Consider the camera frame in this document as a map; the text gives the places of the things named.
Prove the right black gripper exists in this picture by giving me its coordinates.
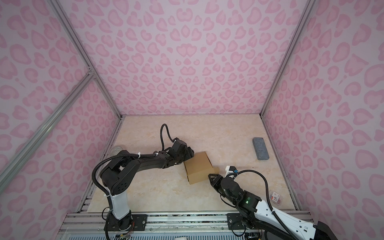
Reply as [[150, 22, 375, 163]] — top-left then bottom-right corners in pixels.
[[206, 175, 238, 207]]

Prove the brown cardboard box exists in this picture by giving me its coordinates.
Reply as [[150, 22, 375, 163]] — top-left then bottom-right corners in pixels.
[[184, 152, 220, 185]]

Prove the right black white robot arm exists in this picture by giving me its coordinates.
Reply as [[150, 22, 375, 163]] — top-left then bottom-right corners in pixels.
[[208, 170, 337, 240]]

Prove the small clear plastic box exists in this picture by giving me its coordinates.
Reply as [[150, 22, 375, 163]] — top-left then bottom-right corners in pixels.
[[269, 191, 283, 206]]

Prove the grey felt case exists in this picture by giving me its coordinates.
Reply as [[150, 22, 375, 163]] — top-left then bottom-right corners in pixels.
[[253, 137, 270, 161]]

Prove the clear tape roll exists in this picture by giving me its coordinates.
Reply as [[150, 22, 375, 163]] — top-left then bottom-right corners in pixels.
[[109, 145, 125, 157]]

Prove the left diagonal aluminium strut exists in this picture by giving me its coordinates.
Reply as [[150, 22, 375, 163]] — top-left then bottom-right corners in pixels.
[[1, 71, 95, 193]]

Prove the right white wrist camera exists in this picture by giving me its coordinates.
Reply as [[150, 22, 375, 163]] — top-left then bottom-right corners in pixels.
[[225, 166, 239, 178]]

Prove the right black corrugated cable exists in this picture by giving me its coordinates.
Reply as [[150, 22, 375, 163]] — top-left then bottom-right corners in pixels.
[[227, 169, 299, 240]]

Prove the black corrugated cable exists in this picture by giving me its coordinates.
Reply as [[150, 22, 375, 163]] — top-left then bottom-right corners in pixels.
[[91, 123, 176, 211], [227, 169, 299, 240]]

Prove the left black corrugated cable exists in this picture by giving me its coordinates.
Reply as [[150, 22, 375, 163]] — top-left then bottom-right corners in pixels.
[[91, 123, 176, 211]]

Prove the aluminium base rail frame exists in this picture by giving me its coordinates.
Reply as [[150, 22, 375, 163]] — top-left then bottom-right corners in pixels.
[[55, 209, 320, 240]]

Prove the left corner aluminium post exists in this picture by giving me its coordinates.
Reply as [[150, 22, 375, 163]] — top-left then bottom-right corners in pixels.
[[47, 0, 123, 120]]

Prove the corner aluminium post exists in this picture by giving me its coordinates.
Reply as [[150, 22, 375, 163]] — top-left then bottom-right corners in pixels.
[[260, 0, 318, 119], [47, 0, 123, 120]]

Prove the right corner aluminium post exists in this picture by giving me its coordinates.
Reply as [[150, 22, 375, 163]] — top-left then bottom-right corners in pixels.
[[260, 0, 318, 119]]

